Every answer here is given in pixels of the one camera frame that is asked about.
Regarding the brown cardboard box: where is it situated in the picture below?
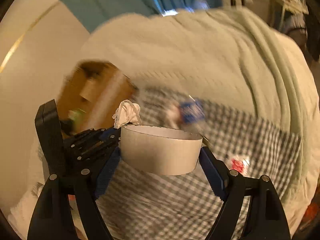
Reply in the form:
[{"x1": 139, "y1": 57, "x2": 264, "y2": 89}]
[{"x1": 56, "y1": 60, "x2": 138, "y2": 140}]

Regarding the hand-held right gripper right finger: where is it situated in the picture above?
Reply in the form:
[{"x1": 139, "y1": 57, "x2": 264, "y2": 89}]
[{"x1": 199, "y1": 146, "x2": 292, "y2": 240}]

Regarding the red and white packet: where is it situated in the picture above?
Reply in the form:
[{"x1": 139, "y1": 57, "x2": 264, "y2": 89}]
[{"x1": 229, "y1": 156, "x2": 251, "y2": 175}]

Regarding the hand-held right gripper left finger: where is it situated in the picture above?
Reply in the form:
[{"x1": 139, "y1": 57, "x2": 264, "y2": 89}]
[{"x1": 27, "y1": 146, "x2": 122, "y2": 240}]

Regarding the white tape roll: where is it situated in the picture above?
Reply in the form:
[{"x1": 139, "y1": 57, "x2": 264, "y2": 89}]
[{"x1": 120, "y1": 124, "x2": 203, "y2": 176}]

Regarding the grey checked blanket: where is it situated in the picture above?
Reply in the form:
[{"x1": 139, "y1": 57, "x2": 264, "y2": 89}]
[{"x1": 37, "y1": 87, "x2": 302, "y2": 240}]

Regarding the blue packet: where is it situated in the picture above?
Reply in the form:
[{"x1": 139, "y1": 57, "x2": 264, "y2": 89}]
[{"x1": 179, "y1": 101, "x2": 206, "y2": 126}]

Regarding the white cloth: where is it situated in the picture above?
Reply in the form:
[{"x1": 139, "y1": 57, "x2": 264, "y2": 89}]
[{"x1": 113, "y1": 100, "x2": 142, "y2": 128}]

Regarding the pale quilted blanket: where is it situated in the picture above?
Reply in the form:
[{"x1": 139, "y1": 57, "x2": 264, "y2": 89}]
[{"x1": 80, "y1": 7, "x2": 316, "y2": 202}]

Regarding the green and white medicine box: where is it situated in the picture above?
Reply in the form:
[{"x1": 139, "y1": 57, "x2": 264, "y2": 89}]
[{"x1": 68, "y1": 109, "x2": 83, "y2": 128}]

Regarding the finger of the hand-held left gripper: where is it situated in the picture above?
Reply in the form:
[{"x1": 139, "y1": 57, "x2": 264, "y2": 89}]
[
  {"x1": 72, "y1": 127, "x2": 120, "y2": 146},
  {"x1": 74, "y1": 138, "x2": 121, "y2": 162}
]

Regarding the white fluffy sheet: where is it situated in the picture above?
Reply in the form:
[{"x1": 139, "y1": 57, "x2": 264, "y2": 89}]
[{"x1": 7, "y1": 182, "x2": 75, "y2": 240}]

